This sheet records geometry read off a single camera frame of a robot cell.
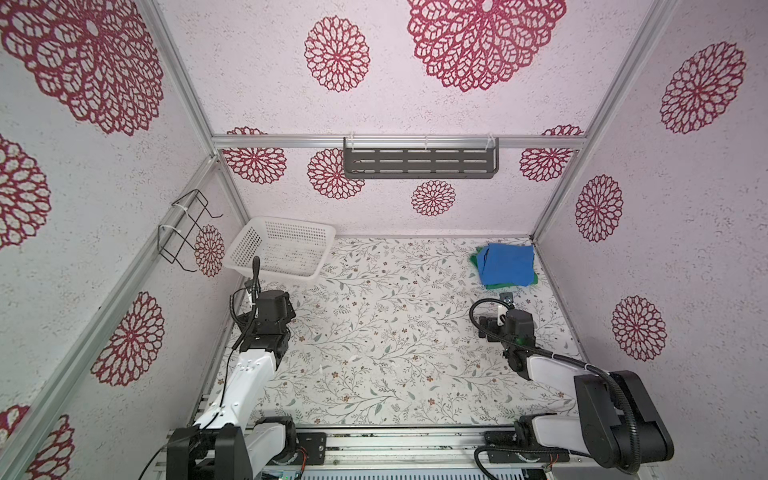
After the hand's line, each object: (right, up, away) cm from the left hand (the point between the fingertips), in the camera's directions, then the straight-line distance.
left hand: (263, 314), depth 85 cm
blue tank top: (+78, +15, +22) cm, 83 cm away
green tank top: (+69, +17, +27) cm, 76 cm away
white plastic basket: (-4, +21, +32) cm, 38 cm away
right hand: (+70, -1, +7) cm, 71 cm away
